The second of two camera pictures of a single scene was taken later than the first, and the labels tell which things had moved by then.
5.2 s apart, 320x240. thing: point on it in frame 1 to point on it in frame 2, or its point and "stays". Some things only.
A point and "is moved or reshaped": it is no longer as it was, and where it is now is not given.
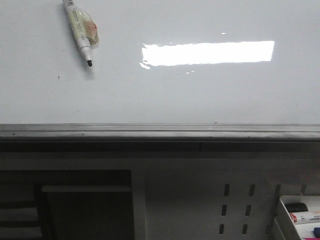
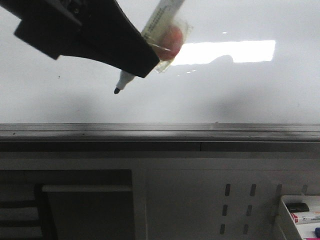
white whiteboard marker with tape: x=84 y=27 is moved or reshaped
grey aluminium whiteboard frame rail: x=282 y=137 stays
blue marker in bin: x=316 y=232 stays
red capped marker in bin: x=305 y=217 stays
